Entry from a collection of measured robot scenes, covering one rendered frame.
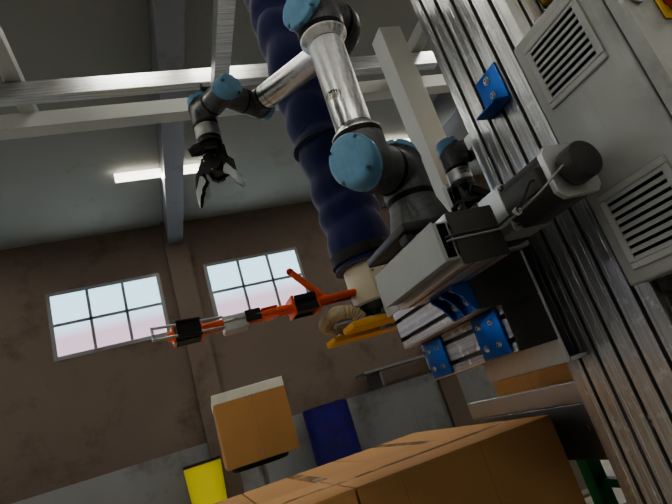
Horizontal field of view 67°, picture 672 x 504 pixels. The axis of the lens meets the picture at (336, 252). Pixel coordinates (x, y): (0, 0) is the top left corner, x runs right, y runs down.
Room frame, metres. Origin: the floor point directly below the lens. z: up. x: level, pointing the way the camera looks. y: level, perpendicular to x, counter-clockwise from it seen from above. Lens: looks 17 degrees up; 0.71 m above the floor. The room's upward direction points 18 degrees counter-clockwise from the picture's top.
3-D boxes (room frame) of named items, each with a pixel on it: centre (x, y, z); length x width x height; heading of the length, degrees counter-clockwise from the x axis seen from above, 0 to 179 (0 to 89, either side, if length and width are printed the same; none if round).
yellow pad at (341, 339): (1.73, -0.05, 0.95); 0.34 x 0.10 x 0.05; 112
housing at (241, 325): (1.46, 0.35, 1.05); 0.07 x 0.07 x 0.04; 22
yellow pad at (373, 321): (1.55, -0.12, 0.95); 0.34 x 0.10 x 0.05; 112
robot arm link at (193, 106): (1.33, 0.25, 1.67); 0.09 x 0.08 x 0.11; 53
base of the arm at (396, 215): (1.15, -0.21, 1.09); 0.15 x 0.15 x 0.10
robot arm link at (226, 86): (1.29, 0.17, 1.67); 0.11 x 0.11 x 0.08; 53
